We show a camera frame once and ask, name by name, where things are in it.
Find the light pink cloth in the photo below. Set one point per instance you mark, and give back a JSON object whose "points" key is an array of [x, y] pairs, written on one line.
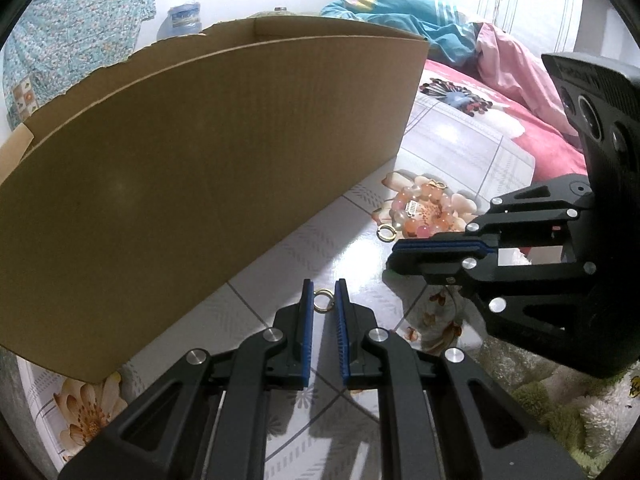
{"points": [[520, 75]]}

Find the floral patterned hanging cloth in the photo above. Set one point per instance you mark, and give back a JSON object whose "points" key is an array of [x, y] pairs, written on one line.
{"points": [[75, 35]]}

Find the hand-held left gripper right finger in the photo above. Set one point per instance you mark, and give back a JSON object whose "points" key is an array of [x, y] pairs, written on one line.
{"points": [[342, 335]]}

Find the white and green fluffy rug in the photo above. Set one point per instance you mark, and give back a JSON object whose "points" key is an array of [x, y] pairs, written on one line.
{"points": [[575, 410]]}

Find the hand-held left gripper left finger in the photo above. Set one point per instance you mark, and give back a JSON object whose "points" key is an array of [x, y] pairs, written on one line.
{"points": [[305, 332]]}

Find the large cardboard box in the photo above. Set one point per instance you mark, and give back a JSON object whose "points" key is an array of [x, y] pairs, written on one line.
{"points": [[200, 185]]}

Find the small gold charm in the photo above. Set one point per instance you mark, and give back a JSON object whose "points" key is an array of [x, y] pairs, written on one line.
{"points": [[434, 183]]}

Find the small silver hair clip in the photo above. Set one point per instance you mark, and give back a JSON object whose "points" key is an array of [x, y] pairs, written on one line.
{"points": [[411, 208]]}

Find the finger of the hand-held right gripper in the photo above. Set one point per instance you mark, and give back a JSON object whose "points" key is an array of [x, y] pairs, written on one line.
{"points": [[430, 266], [440, 245]]}

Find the blue blanket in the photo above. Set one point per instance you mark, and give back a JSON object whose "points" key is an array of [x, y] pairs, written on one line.
{"points": [[400, 15]]}

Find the blue water bottle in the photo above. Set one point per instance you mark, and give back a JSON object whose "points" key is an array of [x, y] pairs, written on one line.
{"points": [[182, 20]]}

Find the white panel door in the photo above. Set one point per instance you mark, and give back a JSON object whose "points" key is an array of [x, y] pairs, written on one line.
{"points": [[530, 5]]}

